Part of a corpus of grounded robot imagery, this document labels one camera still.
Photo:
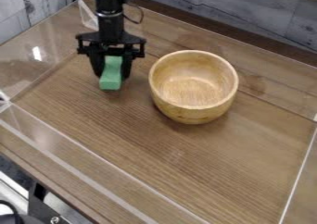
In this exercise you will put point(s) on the black metal table bracket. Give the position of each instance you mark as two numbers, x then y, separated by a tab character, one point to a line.
38	209

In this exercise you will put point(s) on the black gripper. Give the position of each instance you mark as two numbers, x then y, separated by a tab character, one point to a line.
112	40

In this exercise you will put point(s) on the round wooden bowl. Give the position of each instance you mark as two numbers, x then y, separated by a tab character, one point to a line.
194	84

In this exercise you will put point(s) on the clear acrylic corner bracket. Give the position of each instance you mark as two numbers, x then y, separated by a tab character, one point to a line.
89	18

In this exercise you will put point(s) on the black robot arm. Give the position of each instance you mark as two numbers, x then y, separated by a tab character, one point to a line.
112	7

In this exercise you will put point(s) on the clear acrylic tray walls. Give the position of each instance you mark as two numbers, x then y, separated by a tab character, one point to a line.
128	166

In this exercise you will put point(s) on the green rectangular stick block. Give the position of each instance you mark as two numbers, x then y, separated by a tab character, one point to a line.
112	77

